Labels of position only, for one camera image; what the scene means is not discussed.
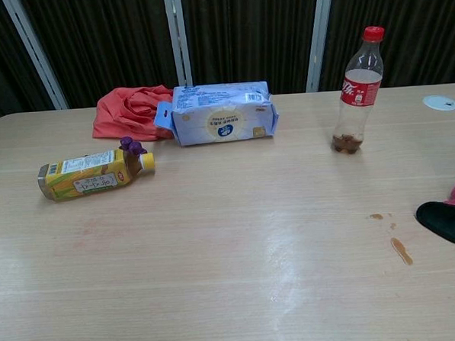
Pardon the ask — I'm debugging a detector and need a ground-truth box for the orange crumpled cloth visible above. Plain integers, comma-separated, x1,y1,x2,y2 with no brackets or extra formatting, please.
90,84,178,145

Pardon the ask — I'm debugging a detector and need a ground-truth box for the small purple object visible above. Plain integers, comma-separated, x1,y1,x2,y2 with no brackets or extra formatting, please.
119,135,148,157

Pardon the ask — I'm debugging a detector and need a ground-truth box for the black and pink rag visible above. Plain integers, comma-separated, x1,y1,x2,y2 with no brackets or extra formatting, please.
413,170,455,252

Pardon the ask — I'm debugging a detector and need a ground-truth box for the grey partition post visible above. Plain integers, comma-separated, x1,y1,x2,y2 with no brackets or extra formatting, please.
1,0,69,113
163,0,194,89
301,0,340,94

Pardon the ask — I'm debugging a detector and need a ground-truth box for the yellow corn drink bottle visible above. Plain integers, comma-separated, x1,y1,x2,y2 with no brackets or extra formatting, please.
36,146,158,204

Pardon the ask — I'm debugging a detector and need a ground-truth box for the blue tissue pack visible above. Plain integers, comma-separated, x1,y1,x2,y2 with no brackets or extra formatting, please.
152,79,283,149

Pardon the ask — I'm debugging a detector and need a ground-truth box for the white round cable grommet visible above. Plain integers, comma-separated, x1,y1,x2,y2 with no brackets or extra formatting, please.
422,94,455,113

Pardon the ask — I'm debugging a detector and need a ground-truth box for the red-capped cola bottle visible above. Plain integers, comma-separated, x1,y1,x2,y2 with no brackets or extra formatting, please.
325,25,392,156

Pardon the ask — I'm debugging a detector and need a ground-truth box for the brown liquid spill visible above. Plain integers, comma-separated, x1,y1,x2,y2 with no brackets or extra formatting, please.
369,211,414,268

